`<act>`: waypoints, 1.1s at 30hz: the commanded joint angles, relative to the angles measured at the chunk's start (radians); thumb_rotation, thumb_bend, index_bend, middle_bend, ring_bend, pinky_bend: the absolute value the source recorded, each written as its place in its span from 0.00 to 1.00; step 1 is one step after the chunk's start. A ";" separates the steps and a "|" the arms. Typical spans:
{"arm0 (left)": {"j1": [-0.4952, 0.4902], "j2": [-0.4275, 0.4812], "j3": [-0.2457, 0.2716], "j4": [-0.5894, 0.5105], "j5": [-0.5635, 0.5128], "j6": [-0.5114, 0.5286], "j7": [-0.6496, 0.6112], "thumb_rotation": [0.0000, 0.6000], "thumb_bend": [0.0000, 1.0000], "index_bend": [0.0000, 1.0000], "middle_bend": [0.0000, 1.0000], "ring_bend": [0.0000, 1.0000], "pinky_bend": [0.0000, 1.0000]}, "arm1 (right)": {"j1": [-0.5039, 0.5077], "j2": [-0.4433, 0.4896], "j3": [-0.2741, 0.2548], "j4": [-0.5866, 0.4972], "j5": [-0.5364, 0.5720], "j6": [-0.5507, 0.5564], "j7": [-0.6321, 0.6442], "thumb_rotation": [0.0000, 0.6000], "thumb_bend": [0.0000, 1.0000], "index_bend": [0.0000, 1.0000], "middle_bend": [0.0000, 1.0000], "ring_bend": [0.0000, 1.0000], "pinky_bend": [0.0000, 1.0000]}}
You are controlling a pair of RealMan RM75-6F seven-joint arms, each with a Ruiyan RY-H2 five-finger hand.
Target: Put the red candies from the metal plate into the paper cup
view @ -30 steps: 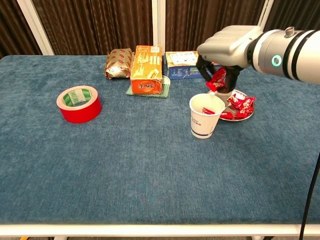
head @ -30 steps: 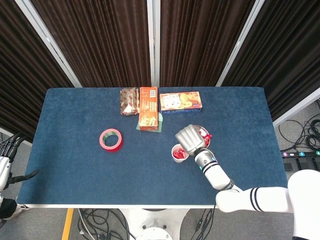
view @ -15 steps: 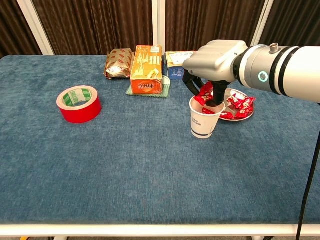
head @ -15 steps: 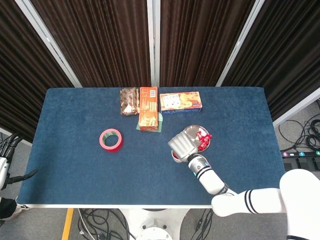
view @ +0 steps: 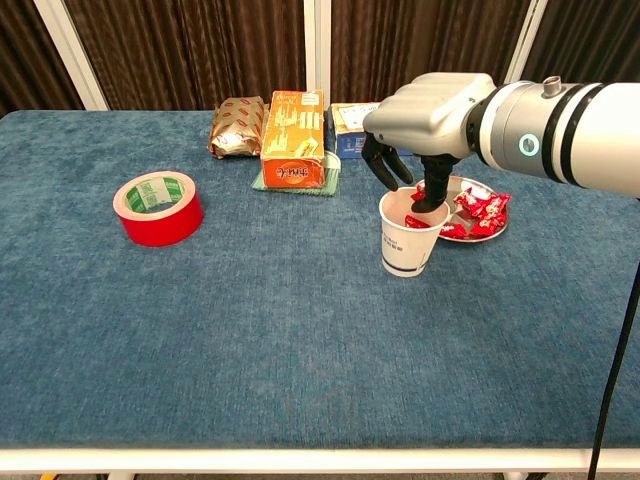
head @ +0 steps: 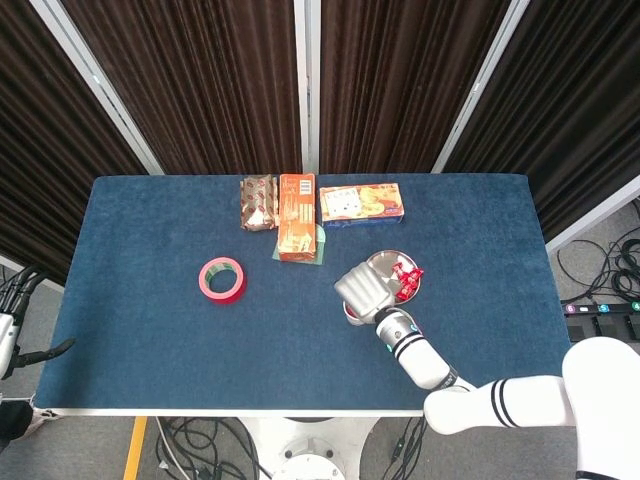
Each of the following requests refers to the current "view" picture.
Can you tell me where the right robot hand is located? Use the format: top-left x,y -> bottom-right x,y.
362,72 -> 497,214

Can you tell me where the white paper cup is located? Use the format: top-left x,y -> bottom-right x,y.
378,186 -> 452,279

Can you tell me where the dark brown curtain panel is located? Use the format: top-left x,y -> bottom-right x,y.
330,0 -> 531,110
64,0 -> 307,111
509,0 -> 640,86
0,0 -> 84,119

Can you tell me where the round metal plate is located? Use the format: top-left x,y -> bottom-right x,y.
414,174 -> 510,244

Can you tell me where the blue yellow cookie box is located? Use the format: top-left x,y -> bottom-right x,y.
330,102 -> 416,160

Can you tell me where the flat green packet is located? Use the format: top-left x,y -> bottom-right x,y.
251,150 -> 343,197

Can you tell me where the orange snack box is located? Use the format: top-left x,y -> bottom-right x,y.
259,89 -> 327,190

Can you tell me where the golden foil snack pack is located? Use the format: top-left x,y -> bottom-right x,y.
207,95 -> 266,160

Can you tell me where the blue tablecloth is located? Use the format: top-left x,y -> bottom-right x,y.
0,108 -> 640,451

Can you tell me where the red tape roll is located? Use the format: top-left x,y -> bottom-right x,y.
112,170 -> 205,248

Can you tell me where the white table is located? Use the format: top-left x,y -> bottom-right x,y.
0,446 -> 640,480

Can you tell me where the white frame post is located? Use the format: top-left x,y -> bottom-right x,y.
32,0 -> 110,111
303,0 -> 333,109
502,0 -> 550,86

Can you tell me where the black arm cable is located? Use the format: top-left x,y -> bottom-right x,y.
587,259 -> 640,480

